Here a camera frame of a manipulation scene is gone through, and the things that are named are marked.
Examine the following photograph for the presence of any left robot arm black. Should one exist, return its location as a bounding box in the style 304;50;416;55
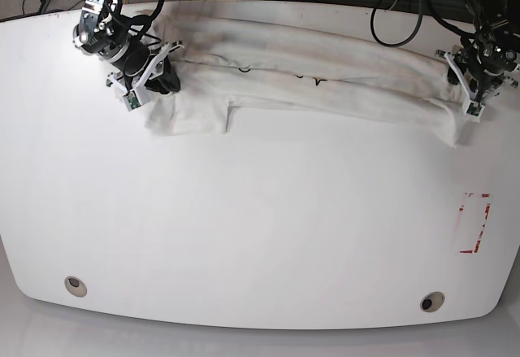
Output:
425;0;519;121

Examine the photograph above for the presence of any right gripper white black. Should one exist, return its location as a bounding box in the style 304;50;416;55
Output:
106;41;184;106

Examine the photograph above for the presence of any left table cable grommet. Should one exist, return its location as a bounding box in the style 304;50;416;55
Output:
64;276;88;298

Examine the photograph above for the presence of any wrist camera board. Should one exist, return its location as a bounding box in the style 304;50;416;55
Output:
462;100;485;123
122;92;141;111

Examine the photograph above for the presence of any table cable grommet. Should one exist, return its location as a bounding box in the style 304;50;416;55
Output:
64;276;88;298
420;291;445;313

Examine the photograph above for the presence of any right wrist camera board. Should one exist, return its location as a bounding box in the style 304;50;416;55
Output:
122;92;141;111

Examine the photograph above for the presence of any red tape rectangle marking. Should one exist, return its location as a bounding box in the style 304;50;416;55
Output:
454;192;492;254

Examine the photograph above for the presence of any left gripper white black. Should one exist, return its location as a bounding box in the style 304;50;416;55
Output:
435;46;519;106

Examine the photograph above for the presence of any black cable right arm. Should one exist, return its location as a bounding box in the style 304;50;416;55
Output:
109;0;167;49

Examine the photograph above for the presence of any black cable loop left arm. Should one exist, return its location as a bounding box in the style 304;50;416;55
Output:
369;0;476;47

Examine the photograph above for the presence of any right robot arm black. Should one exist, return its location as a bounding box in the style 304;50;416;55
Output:
73;0;184;111

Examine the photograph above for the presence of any right table cable grommet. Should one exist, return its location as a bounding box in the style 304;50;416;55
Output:
420;291;445;313

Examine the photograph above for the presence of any white T-shirt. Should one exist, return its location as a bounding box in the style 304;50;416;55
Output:
148;2;466;146

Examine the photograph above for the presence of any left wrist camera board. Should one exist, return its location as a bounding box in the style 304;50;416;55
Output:
462;100;485;123

